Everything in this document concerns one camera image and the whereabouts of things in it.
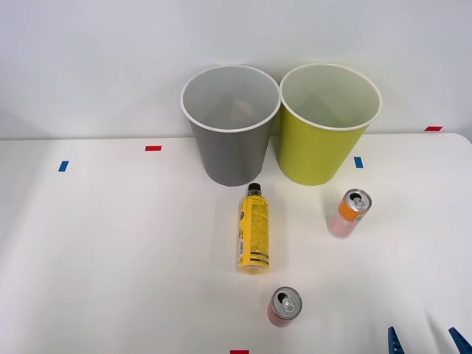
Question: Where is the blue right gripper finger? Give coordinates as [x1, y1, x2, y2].
[448, 326, 472, 354]
[386, 325, 406, 354]

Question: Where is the red drink can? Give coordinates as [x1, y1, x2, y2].
[266, 286, 303, 328]

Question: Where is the orange and pink drink can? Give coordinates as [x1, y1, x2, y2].
[327, 188, 372, 239]

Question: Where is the yellow plastic bottle black cap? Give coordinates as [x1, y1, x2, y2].
[235, 182, 273, 276]

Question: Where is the yellow-green plastic waste bin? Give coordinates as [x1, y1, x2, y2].
[277, 62, 383, 187]

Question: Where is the grey plastic waste bin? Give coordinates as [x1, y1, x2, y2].
[179, 64, 280, 187]

